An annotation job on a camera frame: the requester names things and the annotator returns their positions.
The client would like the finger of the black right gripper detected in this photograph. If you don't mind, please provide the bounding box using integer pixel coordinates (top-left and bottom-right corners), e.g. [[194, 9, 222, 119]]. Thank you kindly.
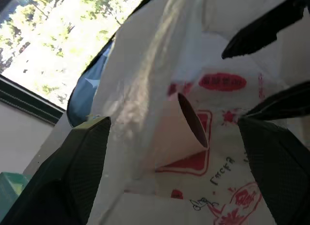
[[221, 0, 310, 60], [239, 81, 310, 122]]

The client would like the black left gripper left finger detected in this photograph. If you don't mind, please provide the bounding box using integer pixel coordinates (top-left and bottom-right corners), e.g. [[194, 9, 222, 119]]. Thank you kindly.
[[0, 116, 112, 225]]

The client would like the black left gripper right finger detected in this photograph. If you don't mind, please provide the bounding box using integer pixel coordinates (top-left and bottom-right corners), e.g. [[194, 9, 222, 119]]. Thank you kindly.
[[238, 117, 310, 225]]

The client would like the white red-printed plastic bag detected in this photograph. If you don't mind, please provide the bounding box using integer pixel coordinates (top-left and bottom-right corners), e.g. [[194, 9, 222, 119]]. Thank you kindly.
[[23, 0, 310, 225]]

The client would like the green box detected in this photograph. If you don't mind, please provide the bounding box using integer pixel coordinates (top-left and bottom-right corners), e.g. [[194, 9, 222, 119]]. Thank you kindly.
[[0, 171, 32, 220]]

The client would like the blue rounded object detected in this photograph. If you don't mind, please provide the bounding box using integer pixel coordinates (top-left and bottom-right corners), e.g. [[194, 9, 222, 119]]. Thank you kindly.
[[67, 40, 115, 128]]

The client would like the dark window frame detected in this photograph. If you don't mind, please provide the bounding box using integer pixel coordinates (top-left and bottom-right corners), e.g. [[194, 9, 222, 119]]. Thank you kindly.
[[0, 74, 66, 126]]

